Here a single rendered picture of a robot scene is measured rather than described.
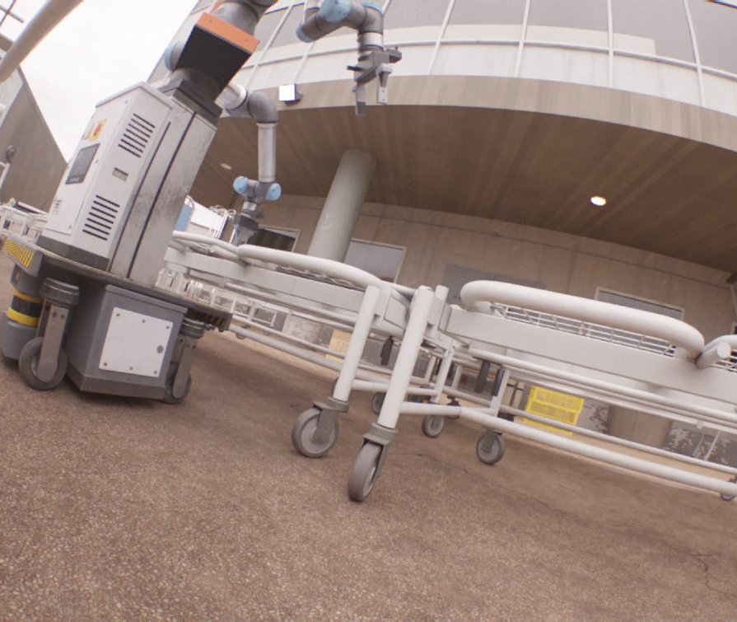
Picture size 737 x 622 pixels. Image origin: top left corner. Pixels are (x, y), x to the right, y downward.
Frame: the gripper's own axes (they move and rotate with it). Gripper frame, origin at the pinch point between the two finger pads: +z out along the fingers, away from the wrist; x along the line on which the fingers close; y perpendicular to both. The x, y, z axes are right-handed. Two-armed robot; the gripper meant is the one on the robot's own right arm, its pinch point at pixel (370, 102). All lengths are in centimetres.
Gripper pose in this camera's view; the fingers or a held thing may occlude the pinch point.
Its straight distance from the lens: 116.8
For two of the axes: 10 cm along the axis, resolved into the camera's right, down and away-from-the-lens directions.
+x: 4.3, 1.9, -8.8
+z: 0.1, 9.8, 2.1
